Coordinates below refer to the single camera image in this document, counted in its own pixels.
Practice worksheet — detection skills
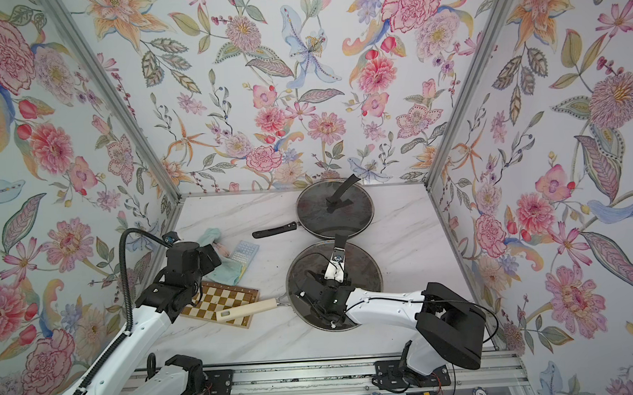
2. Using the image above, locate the wooden chessboard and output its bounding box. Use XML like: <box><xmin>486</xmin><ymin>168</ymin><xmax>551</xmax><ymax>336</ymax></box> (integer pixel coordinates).
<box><xmin>180</xmin><ymin>281</ymin><xmax>260</xmax><ymax>324</ymax></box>

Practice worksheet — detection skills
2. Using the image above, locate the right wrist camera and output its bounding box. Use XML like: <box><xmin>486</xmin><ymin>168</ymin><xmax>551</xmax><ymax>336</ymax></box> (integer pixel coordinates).
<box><xmin>324</xmin><ymin>247</ymin><xmax>347</xmax><ymax>284</ymax></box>

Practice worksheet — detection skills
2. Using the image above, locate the small pink toy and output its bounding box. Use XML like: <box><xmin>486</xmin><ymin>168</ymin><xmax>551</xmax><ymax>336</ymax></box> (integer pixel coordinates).
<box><xmin>213</xmin><ymin>242</ymin><xmax>230</xmax><ymax>258</ymax></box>

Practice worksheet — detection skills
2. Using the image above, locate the glass pot lid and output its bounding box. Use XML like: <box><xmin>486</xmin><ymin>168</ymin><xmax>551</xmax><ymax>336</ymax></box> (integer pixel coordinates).
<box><xmin>294</xmin><ymin>172</ymin><xmax>377</xmax><ymax>243</ymax></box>
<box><xmin>286</xmin><ymin>241</ymin><xmax>384</xmax><ymax>332</ymax></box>

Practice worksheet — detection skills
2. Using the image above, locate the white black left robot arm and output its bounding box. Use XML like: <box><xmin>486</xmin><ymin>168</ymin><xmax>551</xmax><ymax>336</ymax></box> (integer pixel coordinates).
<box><xmin>62</xmin><ymin>241</ymin><xmax>222</xmax><ymax>395</ymax></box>

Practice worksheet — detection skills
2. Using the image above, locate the far pan with black handle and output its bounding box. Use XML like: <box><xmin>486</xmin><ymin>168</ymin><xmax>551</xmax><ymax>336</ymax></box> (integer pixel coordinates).
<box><xmin>248</xmin><ymin>177</ymin><xmax>377</xmax><ymax>245</ymax></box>

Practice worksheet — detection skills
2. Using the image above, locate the aluminium corner post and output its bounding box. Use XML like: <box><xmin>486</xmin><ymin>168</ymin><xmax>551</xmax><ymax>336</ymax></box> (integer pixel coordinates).
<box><xmin>425</xmin><ymin>0</ymin><xmax>514</xmax><ymax>192</ymax></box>
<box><xmin>39</xmin><ymin>0</ymin><xmax>182</xmax><ymax>205</ymax></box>

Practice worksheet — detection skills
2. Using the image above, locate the black corrugated cable conduit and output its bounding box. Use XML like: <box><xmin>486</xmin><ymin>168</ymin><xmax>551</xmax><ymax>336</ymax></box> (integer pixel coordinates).
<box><xmin>38</xmin><ymin>225</ymin><xmax>178</xmax><ymax>395</ymax></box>

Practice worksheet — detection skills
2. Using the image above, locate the near pan with cream handle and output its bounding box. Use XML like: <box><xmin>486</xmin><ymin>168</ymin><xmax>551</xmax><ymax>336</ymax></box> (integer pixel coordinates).
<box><xmin>212</xmin><ymin>239</ymin><xmax>386</xmax><ymax>339</ymax></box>

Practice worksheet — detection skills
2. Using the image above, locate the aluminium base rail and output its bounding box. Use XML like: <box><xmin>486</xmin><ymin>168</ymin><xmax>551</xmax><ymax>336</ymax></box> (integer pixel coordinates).
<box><xmin>67</xmin><ymin>348</ymin><xmax>537</xmax><ymax>395</ymax></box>

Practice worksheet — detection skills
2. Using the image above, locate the mint green terry cloth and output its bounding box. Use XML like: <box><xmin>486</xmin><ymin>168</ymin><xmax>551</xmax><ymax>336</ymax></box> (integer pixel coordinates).
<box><xmin>197</xmin><ymin>228</ymin><xmax>243</xmax><ymax>286</ymax></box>

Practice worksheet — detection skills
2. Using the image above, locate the left aluminium corner post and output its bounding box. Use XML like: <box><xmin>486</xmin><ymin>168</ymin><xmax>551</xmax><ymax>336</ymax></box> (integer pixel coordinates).
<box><xmin>39</xmin><ymin>0</ymin><xmax>182</xmax><ymax>205</ymax></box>

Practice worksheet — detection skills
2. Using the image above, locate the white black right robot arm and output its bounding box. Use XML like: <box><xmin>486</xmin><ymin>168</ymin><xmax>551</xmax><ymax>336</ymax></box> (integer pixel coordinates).
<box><xmin>288</xmin><ymin>271</ymin><xmax>487</xmax><ymax>375</ymax></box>

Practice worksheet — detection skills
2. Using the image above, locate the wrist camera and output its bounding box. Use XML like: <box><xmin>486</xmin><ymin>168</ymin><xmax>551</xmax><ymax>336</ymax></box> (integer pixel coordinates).
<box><xmin>324</xmin><ymin>247</ymin><xmax>347</xmax><ymax>284</ymax></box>
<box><xmin>162</xmin><ymin>231</ymin><xmax>181</xmax><ymax>248</ymax></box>

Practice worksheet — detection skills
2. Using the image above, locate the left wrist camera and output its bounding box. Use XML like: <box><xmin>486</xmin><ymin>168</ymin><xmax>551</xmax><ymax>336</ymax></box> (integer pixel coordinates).
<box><xmin>162</xmin><ymin>231</ymin><xmax>181</xmax><ymax>248</ymax></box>

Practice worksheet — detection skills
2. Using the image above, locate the right aluminium corner post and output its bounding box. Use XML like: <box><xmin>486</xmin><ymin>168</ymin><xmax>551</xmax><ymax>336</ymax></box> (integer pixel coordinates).
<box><xmin>425</xmin><ymin>0</ymin><xmax>514</xmax><ymax>192</ymax></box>

